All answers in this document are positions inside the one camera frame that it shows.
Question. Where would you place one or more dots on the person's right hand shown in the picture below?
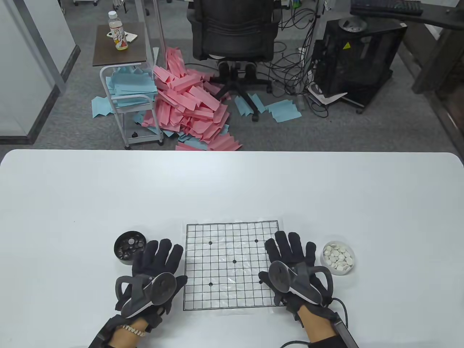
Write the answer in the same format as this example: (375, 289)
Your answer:
(290, 250)

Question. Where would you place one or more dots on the person's left hand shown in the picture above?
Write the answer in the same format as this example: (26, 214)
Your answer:
(156, 257)

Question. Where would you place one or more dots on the pile of black Go stones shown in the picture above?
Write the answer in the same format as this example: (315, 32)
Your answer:
(130, 243)

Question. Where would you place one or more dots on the pile of white Go stones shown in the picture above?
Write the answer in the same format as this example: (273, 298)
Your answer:
(339, 257)

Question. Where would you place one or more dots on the person's left forearm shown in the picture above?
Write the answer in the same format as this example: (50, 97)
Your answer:
(125, 339)

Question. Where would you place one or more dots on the grey right hand controller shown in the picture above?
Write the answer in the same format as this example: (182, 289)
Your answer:
(281, 275)

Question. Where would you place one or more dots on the grey hand controller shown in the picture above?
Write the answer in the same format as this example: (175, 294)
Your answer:
(281, 275)
(163, 286)

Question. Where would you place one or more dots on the grey left hand controller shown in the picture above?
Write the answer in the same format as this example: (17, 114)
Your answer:
(163, 286)

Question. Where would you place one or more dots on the black round container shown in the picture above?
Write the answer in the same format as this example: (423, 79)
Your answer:
(117, 253)

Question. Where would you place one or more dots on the white round container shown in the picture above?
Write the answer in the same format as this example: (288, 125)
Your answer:
(326, 270)

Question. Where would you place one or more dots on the grid board sheet in plastic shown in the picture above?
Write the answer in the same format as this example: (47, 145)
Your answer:
(232, 239)

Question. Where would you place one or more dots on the white metal cart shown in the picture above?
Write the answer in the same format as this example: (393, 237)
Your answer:
(124, 130)

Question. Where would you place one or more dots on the blue paper sheet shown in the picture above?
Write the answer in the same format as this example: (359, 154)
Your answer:
(284, 110)
(248, 103)
(99, 107)

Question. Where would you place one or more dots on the pile of pink paper sheets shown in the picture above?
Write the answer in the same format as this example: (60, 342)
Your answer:
(181, 105)

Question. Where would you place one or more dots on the white papers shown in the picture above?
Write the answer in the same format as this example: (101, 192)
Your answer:
(331, 98)

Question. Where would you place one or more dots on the stack of blue paper sheets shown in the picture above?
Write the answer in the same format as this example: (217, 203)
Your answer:
(130, 87)

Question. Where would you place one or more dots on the black computer tower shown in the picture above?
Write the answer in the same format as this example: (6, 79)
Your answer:
(359, 61)

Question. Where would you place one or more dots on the brown side table top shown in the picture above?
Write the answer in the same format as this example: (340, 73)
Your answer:
(108, 54)

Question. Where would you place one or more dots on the white paper packet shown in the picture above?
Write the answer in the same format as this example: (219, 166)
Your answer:
(131, 36)

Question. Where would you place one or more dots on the black office chair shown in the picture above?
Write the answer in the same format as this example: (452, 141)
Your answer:
(235, 29)

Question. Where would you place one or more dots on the clear drink bottle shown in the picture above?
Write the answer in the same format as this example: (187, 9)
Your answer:
(117, 32)

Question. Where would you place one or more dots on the grey metal dish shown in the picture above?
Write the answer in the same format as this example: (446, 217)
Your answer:
(351, 24)

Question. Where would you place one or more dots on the black keyboard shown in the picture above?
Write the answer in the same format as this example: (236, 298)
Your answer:
(388, 6)

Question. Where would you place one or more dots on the dark desk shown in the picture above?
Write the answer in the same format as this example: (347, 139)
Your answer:
(442, 18)

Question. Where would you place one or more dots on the grey metal frame post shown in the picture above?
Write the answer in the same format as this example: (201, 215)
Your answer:
(160, 32)
(143, 21)

